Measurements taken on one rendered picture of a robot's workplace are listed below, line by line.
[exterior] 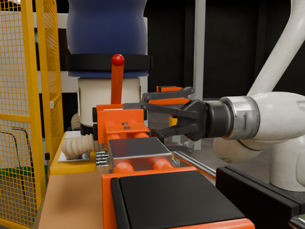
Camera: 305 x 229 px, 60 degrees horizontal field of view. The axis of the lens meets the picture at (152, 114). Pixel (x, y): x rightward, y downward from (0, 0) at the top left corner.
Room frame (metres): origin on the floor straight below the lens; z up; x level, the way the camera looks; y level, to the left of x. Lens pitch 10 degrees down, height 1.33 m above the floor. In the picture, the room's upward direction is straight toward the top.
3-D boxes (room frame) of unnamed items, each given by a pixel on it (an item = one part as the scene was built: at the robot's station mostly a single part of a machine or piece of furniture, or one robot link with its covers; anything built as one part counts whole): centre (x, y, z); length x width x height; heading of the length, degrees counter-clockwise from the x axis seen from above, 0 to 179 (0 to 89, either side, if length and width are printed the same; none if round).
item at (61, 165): (0.72, 0.21, 1.13); 0.34 x 0.10 x 0.05; 13
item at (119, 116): (0.50, 0.06, 1.23); 0.10 x 0.08 x 0.06; 103
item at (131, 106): (0.49, 0.03, 1.27); 0.05 x 0.01 x 0.03; 103
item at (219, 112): (0.52, -0.10, 1.23); 0.09 x 0.07 x 0.08; 103
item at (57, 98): (2.72, 1.02, 1.05); 1.17 x 0.10 x 2.10; 13
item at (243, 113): (0.54, -0.17, 1.23); 0.09 x 0.06 x 0.09; 13
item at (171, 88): (1.09, -0.07, 1.23); 0.09 x 0.08 x 0.05; 103
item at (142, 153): (0.29, 0.02, 1.22); 0.07 x 0.07 x 0.04; 13
